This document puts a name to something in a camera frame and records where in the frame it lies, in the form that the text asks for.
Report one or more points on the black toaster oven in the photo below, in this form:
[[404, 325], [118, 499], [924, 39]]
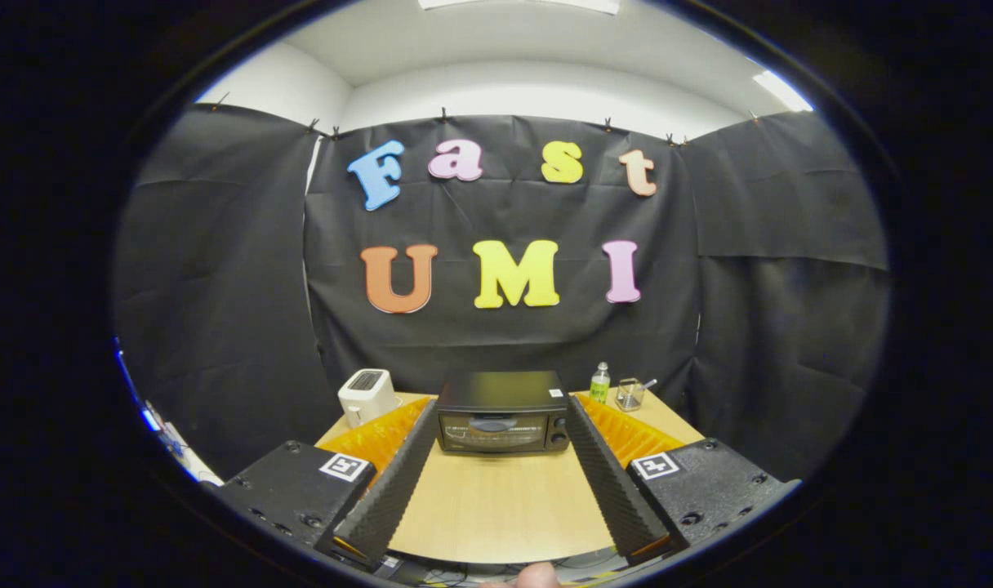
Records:
[[500, 392]]

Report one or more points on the white and blue clutter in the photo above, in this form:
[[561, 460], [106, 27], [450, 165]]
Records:
[[170, 437]]

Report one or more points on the narrow ceiling light panel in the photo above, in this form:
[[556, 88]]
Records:
[[782, 90]]

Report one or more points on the green drink bottle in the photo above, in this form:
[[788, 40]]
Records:
[[600, 385]]

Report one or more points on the white bread toaster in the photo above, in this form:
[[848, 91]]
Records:
[[366, 396]]

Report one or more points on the wide ceiling light panel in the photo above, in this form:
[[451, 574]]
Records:
[[521, 4]]

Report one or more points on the clear glass cup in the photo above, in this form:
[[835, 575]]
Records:
[[629, 396]]

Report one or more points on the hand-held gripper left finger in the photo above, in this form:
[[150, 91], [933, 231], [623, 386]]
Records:
[[390, 498]]

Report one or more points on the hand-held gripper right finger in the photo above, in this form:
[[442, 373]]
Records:
[[607, 482]]

